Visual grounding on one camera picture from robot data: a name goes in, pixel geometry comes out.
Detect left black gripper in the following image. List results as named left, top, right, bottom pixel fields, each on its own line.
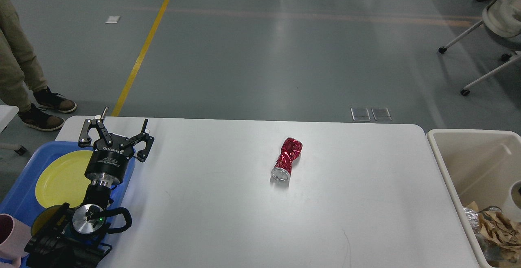
left=78, top=107, right=155, bottom=187

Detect yellow plate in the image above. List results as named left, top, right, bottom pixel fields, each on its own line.
left=35, top=150, right=92, bottom=208

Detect pink mug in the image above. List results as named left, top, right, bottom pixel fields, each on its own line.
left=0, top=213, right=32, bottom=268

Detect crushed red can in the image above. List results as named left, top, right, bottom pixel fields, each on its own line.
left=271, top=137, right=303, bottom=181

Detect aluminium foil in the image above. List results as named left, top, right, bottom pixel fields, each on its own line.
left=463, top=206, right=502, bottom=267

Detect brown paper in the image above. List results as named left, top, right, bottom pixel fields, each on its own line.
left=478, top=211, right=521, bottom=262

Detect white paper cup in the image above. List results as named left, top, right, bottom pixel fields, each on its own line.
left=501, top=180, right=521, bottom=223

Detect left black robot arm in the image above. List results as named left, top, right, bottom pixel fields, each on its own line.
left=24, top=108, right=155, bottom=268

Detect blue plastic tray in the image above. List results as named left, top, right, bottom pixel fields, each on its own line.
left=0, top=140, right=138, bottom=268

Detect white floor marker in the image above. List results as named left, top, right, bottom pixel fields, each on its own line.
left=105, top=15, right=121, bottom=24

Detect person in khaki trousers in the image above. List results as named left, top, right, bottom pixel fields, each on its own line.
left=0, top=0, right=77, bottom=132

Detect floor socket plate left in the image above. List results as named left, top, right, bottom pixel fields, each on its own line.
left=350, top=107, right=372, bottom=122

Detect floor socket plate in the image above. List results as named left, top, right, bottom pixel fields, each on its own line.
left=371, top=107, right=393, bottom=122
left=350, top=107, right=372, bottom=122

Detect floor socket plate right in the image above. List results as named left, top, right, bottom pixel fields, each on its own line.
left=371, top=107, right=393, bottom=122

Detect beige plastic bin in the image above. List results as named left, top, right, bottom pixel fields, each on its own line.
left=427, top=129, right=521, bottom=268

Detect white office chair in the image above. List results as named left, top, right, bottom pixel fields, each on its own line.
left=438, top=0, right=521, bottom=96

